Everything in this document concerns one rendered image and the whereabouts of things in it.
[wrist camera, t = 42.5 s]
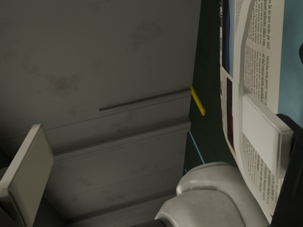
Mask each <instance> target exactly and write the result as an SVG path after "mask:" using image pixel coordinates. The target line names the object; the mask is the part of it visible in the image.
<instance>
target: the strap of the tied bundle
mask: <svg viewBox="0 0 303 227"><path fill-rule="evenodd" d="M255 1H256V0H243V3H242V6H241V11H240V16H239V22H238V27H237V32H236V37H235V41H234V68H233V80H232V116H233V135H234V148H235V152H236V156H237V160H238V164H239V168H240V170H241V172H242V174H243V176H244V177H245V179H246V181H247V183H248V185H249V187H250V189H251V191H252V192H253V194H254V196H255V198H256V200H257V201H258V203H259V205H260V207H261V209H262V210H263V212H264V214H265V216H266V218H267V220H268V222H269V223H270V224H271V221H272V217H271V215H270V213H269V212H268V210H267V208H266V206H265V204H264V202H263V200H262V199H261V197H260V195H259V193H258V191H257V189H256V187H255V185H254V183H253V181H252V179H251V177H250V175H249V173H248V168H247V164H246V160H245V156H244V151H243V132H242V95H243V81H244V58H245V44H246V40H247V35H248V30H249V25H250V21H251V16H252V12H253V6H254V3H255Z"/></svg>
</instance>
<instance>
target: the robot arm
mask: <svg viewBox="0 0 303 227"><path fill-rule="evenodd" d="M242 132H243V133H244V135H245V136H246V137H247V139H248V140H249V141H250V143H251V144H252V146H253V147H254V149H255V150H256V151H257V153H258V154H259V155H260V157H261V158H262V160H263V161H264V162H265V164H266V165H267V167H268V168H269V169H270V171H271V172H272V173H273V175H274V176H275V178H277V179H282V178H284V180H283V184H282V187H281V190H280V194H279V197H278V200H277V204H276V207H275V211H274V214H273V217H272V221H271V224H270V223H269V222H268V220H267V218H266V216H265V214H264V212H263V210H262V209H261V207H260V205H259V203H258V201H257V200H256V199H255V198H254V196H253V194H252V193H251V191H250V190H249V188H248V186H247V185H246V183H245V181H244V178H243V176H242V174H241V172H240V170H239V169H238V168H237V167H235V166H233V165H230V164H229V163H226V162H212V163H206V164H203V165H199V166H197V167H194V168H192V169H191V170H189V171H188V172H187V173H186V174H185V175H184V176H183V177H182V178H181V180H180V181H179V183H178V185H177V188H176V193H177V196H176V197H174V198H172V199H170V200H167V201H166V202H165V203H164V204H163V205H162V207H161V209H160V210H159V212H158V214H157V215H156V218H155V220H152V221H148V222H144V223H140V224H137V225H133V226H129V227H303V129H302V128H301V127H300V126H299V125H298V124H297V123H296V122H295V121H293V120H292V119H291V118H290V117H289V116H286V115H284V114H281V113H279V114H274V113H273V112H272V111H271V110H270V109H269V108H268V107H267V106H266V105H265V104H263V103H262V102H261V101H260V100H259V99H258V98H257V97H256V96H255V95H254V94H253V93H252V92H251V91H250V90H249V89H248V88H247V87H245V86H243V95H242ZM54 160H55V158H54V155H53V152H52V149H51V146H50V143H49V140H48V137H47V134H46V131H45V129H44V126H43V125H42V124H36V125H33V126H32V128H31V130H30V131H29V133H28V135H27V136H26V138H25V140H24V142H23V143H22V145H21V147H20V148H19V150H18V152H17V154H16V155H15V157H14V159H13V161H12V162H11V164H10V166H9V167H6V168H3V169H1V170H0V227H32V226H33V223H34V220H35V217H36V214H37V211H38V208H39V205H40V201H41V198H42V195H43V192H44V189H45V187H46V183H47V180H48V177H49V174H50V172H51V168H52V165H53V162H54Z"/></svg>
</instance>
